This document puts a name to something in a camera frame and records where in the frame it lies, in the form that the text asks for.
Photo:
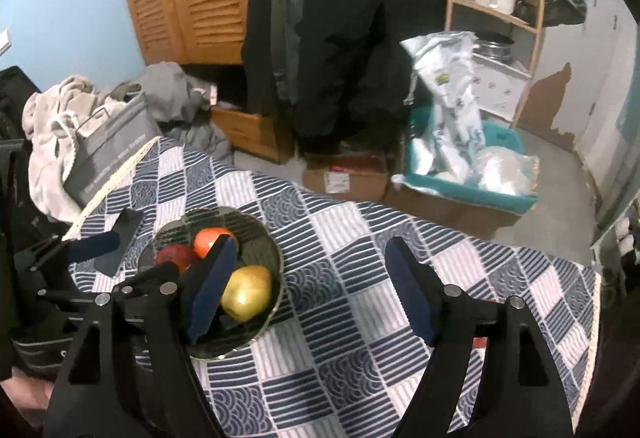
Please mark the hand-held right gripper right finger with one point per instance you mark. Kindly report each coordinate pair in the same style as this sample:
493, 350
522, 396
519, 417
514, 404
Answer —
410, 288

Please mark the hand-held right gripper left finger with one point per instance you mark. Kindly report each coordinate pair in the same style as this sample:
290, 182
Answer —
210, 288

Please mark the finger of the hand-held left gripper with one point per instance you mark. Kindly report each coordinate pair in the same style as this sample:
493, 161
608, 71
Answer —
97, 245
150, 275

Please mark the red apple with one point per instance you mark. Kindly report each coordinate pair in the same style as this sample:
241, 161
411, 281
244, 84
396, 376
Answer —
177, 255

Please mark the green mango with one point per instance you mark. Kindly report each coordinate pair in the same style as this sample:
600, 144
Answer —
247, 293

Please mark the orange yellow fruit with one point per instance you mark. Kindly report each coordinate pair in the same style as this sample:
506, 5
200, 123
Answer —
207, 240

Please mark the dark glass bowl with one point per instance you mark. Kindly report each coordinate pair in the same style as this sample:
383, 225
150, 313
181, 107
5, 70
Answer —
260, 238

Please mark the person's left hand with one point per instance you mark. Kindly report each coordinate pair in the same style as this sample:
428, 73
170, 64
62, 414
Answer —
25, 398

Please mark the black smartphone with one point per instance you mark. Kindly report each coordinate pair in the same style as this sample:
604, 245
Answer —
125, 225

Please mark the blue white patterned tablecloth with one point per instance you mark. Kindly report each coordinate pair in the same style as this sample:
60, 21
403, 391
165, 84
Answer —
350, 243

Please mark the large cardboard box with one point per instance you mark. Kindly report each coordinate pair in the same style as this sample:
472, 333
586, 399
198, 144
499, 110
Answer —
450, 218

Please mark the grey storage bag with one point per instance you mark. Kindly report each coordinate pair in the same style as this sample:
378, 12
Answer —
115, 142

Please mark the small cardboard box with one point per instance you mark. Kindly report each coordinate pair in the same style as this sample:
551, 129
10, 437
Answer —
350, 183

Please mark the beige cloth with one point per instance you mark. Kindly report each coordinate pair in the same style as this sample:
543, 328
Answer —
50, 117

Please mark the clear plastic bag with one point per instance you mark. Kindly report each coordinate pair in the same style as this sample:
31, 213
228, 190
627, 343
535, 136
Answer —
505, 167

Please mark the grey clothing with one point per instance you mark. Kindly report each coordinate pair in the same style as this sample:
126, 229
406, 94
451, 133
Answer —
165, 87

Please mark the teal plastic bin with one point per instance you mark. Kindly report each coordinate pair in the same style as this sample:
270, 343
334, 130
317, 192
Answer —
510, 137

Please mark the white printed plastic bag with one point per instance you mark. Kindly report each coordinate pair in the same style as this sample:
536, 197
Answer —
450, 92

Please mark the white patterned box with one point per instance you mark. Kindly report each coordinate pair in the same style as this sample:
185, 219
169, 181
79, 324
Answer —
500, 87

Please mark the dark round pan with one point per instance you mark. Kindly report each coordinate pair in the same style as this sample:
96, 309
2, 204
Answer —
492, 48

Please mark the black coat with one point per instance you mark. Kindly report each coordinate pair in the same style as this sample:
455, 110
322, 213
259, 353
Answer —
360, 17

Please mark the wooden shelf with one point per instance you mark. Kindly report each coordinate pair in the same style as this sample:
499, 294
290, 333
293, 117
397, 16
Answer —
537, 17

